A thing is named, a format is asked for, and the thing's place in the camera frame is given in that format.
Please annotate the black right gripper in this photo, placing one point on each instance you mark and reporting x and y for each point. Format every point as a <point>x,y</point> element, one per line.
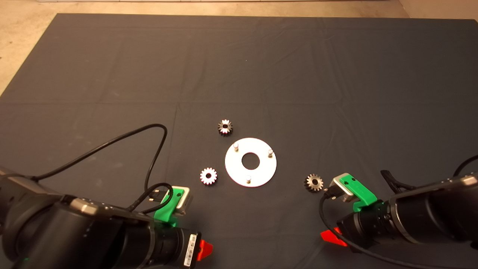
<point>368,228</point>

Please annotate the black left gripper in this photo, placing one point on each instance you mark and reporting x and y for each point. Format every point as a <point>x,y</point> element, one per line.
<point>175,246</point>

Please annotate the small steel planetary gear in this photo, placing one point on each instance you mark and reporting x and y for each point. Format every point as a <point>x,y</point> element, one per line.
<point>204,178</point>
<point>228,131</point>
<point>309,185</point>

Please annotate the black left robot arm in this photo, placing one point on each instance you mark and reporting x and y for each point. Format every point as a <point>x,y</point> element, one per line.
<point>56,231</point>

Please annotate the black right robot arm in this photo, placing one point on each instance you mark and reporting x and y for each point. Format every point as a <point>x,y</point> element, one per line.
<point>440,209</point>

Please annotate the round metal carrier plate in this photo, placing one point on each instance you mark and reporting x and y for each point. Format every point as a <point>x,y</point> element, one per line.
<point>233,164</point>

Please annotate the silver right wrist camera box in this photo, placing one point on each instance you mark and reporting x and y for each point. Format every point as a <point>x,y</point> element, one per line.
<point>340,186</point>

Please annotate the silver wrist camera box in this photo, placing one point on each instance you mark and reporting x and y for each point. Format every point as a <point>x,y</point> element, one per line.
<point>340,186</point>
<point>185,201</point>

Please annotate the green right camera mount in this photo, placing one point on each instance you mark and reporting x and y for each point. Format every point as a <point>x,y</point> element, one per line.
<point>364,194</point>

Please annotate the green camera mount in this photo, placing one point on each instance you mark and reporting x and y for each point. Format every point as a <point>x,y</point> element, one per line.
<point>364,194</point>
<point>166,211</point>

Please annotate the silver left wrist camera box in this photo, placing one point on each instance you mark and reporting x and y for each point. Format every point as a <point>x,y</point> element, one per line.
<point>185,201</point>

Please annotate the green left camera mount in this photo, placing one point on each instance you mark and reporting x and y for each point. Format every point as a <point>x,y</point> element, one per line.
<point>166,211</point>

